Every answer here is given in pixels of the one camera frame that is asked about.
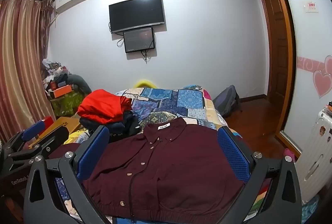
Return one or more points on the small wooden table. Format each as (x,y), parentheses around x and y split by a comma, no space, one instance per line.
(59,125)

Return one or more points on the patchwork printed blanket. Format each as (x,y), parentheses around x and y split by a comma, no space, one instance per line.
(168,102)

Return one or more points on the black patterned folded garment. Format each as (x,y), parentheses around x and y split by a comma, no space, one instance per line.
(131,132)

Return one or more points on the navy folded garment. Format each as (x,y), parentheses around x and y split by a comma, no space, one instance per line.
(89,123)

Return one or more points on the small black wall monitor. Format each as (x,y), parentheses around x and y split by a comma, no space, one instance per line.
(138,40)

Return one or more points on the paper wall notice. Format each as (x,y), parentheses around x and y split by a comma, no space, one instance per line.
(311,6)

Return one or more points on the black wall television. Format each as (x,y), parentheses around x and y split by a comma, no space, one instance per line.
(136,12)

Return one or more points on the red folded garment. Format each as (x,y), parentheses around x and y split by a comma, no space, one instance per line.
(103,104)

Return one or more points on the orange box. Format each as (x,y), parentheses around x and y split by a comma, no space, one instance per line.
(62,91)

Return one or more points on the green patterned box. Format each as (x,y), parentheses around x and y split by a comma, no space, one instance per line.
(64,104)

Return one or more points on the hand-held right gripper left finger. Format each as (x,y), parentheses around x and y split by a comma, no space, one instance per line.
(93,154)

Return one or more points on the grey purple backpack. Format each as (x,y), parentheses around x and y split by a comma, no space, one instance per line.
(227,102)

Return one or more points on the maroon knitted sweater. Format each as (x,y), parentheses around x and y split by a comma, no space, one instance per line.
(168,174)

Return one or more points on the pile of clutter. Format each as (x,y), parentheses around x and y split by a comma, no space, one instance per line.
(53,71)

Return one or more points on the wooden door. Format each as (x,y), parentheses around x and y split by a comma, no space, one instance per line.
(275,45)
(286,40)

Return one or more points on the striped pink curtain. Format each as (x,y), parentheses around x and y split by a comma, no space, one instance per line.
(18,63)

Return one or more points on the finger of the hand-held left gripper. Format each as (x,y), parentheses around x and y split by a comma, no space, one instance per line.
(55,137)
(32,131)

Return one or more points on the yellow cloth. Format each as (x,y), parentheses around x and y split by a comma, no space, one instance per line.
(75,139)

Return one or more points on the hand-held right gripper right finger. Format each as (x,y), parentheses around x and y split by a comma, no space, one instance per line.
(233,155)

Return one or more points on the pink heart wall sticker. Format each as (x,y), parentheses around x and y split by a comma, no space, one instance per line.
(321,81)

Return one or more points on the white suitcase with stickers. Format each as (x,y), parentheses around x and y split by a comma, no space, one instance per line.
(315,148)

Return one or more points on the yellow plastic stool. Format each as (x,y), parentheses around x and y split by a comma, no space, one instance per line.
(144,83)

